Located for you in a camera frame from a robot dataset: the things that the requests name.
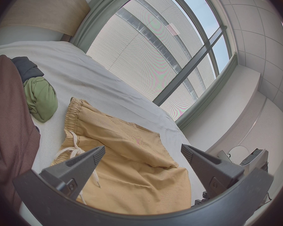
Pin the window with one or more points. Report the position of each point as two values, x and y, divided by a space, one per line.
155 43

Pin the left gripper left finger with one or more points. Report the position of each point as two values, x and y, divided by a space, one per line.
77 168

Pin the tan shorts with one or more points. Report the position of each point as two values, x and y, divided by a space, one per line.
132 154

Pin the black garment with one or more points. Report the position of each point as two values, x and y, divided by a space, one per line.
26 67

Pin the bed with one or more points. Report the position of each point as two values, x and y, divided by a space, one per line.
85 74

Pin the brown garment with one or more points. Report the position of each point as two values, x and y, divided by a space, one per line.
7 114

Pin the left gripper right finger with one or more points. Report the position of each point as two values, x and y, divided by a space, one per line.
210 171

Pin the green garment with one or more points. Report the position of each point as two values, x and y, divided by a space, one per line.
42 100

